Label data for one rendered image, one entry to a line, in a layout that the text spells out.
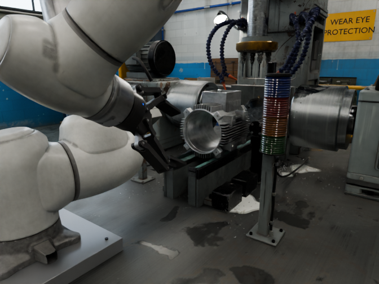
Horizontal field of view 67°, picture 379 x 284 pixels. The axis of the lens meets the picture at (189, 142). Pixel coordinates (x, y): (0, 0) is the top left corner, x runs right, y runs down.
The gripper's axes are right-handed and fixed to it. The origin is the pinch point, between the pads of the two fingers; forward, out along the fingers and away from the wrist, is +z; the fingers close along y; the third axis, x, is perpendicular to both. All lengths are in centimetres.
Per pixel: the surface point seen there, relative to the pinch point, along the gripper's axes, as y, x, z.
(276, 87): -5.6, 24.7, 3.4
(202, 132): -17.3, -10.1, 38.7
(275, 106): -2.2, 23.3, 5.5
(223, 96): -23.3, 4.4, 28.5
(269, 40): -53, 22, 49
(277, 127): 1.8, 22.3, 8.0
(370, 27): -311, 153, 463
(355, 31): -317, 131, 467
